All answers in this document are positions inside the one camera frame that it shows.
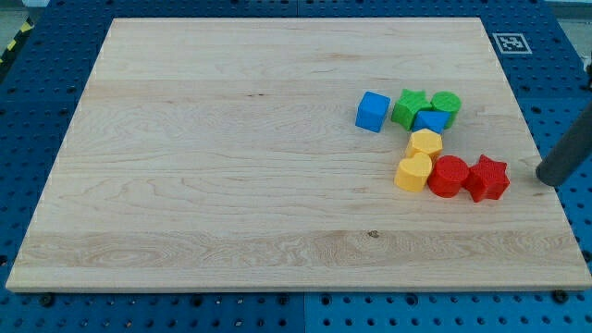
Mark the red cylinder block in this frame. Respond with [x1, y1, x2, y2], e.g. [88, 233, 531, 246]
[427, 155, 469, 198]

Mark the red star block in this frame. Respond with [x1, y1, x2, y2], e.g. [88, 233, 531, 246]
[463, 154, 511, 203]

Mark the green star block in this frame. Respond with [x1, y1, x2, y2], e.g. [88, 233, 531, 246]
[391, 89, 432, 130]

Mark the wooden board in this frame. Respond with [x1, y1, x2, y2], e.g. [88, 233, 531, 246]
[6, 18, 591, 293]

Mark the blue cube block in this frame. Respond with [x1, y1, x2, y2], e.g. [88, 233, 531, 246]
[355, 92, 390, 132]

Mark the yellow heart block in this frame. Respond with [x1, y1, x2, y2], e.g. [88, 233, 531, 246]
[394, 153, 433, 192]

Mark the yellow hexagon block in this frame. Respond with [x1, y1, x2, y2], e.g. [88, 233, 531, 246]
[405, 129, 443, 161]

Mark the blue triangle block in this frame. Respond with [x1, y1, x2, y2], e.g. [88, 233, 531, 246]
[412, 110, 450, 134]

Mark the green cylinder block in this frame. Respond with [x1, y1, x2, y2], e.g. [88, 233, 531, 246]
[430, 91, 462, 130]

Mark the white fiducial marker tag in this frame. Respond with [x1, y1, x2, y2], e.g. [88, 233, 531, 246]
[493, 32, 532, 55]

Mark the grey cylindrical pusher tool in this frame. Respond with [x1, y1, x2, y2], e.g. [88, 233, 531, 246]
[536, 104, 591, 187]

